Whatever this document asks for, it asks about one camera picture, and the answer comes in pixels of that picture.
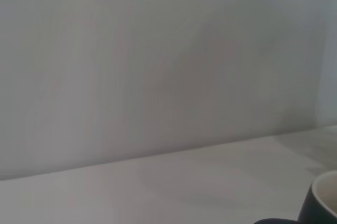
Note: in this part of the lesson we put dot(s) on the black ceramic cup white inside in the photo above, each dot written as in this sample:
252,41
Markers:
313,208

